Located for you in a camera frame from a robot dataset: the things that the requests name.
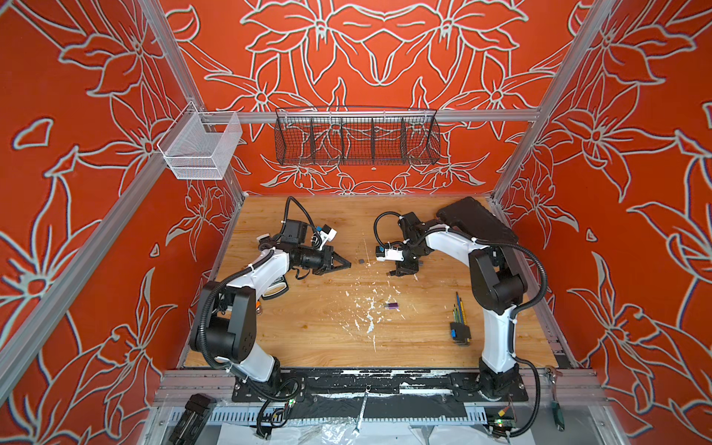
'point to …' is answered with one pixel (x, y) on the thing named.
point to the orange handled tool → (258, 304)
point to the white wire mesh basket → (200, 145)
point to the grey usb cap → (361, 260)
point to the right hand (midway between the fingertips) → (399, 260)
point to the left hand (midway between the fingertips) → (347, 263)
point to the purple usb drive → (393, 305)
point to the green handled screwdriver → (556, 406)
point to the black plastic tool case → (475, 218)
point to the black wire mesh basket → (357, 135)
